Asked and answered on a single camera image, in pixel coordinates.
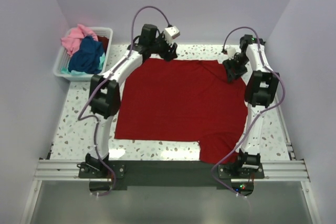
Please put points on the white plastic laundry basket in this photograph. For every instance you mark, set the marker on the white plastic laundry basket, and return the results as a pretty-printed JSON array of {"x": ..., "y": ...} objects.
[{"x": 63, "y": 58}]

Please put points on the pink t shirt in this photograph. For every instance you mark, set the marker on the pink t shirt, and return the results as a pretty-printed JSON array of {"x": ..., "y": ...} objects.
[{"x": 72, "y": 41}]

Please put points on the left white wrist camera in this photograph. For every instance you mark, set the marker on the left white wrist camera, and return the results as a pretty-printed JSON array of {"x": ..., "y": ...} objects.
[{"x": 171, "y": 33}]

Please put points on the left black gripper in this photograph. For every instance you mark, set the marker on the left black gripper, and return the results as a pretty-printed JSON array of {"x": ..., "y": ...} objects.
[{"x": 168, "y": 56}]

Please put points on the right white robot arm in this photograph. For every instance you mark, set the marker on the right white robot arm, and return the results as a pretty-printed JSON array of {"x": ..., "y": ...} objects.
[{"x": 259, "y": 95}]

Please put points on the dark blue t shirt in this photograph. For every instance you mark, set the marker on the dark blue t shirt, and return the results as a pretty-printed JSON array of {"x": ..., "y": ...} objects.
[{"x": 87, "y": 58}]

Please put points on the light teal t shirt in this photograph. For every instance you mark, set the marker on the light teal t shirt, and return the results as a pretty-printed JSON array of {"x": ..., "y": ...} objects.
[{"x": 64, "y": 70}]

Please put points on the dark red t shirt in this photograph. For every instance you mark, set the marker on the dark red t shirt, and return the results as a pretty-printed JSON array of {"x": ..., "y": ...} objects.
[{"x": 104, "y": 41}]

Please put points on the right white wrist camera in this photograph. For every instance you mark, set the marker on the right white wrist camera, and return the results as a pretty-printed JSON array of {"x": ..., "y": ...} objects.
[{"x": 230, "y": 52}]

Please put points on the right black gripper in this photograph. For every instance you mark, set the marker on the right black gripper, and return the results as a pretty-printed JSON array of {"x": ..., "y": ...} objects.
[{"x": 228, "y": 64}]

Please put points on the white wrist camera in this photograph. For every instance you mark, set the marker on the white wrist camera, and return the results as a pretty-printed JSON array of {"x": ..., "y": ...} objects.
[
  {"x": 230, "y": 52},
  {"x": 171, "y": 33}
]

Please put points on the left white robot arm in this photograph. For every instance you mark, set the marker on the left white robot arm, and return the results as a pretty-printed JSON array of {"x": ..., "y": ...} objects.
[{"x": 105, "y": 96}]

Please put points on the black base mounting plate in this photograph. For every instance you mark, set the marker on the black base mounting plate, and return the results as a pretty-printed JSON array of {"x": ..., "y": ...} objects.
[{"x": 120, "y": 175}]

